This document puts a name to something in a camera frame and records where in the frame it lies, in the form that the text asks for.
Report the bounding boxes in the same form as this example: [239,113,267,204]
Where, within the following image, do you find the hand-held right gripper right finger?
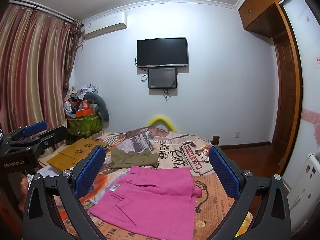
[209,145,292,240]

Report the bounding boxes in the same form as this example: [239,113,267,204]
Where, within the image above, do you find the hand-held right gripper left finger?
[22,145,110,240]

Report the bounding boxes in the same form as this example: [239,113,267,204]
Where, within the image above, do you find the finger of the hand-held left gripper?
[7,126,68,161]
[3,121,48,143]

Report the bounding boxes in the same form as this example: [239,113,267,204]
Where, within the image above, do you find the pink pants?
[89,165,202,233]

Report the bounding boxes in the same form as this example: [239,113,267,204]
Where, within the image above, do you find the olive green pants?
[110,147,160,169]

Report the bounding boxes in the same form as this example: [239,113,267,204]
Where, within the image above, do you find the bamboo lap desk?
[47,139,108,172]

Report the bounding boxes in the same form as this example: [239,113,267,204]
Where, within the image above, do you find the green fabric storage box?
[66,113,103,137]

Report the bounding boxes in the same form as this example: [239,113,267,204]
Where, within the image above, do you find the orange box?
[75,108,94,118]

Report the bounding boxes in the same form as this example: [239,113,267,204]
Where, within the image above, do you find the printed blanket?
[32,126,253,240]

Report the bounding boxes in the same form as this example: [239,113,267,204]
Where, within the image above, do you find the striped pink curtain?
[0,4,82,145]

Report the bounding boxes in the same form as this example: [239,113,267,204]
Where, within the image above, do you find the pile of clothes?
[65,82,99,103]

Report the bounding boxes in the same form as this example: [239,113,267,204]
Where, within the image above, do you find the yellow fleece blanket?
[237,210,253,233]

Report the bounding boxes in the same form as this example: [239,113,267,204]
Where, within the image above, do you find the grey plush toy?
[84,94,110,121]

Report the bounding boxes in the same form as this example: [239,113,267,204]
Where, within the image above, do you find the yellow curved headboard cushion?
[146,114,178,132]

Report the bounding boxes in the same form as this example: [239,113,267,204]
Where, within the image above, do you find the wooden door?
[272,29,302,146]

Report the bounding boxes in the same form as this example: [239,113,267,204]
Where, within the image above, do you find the small black monitor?
[148,67,178,89]

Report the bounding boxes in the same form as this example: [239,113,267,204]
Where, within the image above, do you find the curtain rod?
[7,0,83,27]

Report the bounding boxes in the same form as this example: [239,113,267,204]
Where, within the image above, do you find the white air conditioner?
[80,11,128,40]

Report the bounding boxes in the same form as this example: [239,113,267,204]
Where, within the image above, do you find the white wardrobe sliding door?
[278,0,320,198]

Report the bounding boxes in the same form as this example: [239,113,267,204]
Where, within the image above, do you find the wooden overhead cabinet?
[237,0,296,38]

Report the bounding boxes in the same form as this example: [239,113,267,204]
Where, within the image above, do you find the black monitor cable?
[162,80,176,101]

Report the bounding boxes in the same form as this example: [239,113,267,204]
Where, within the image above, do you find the black wall television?
[136,37,188,68]

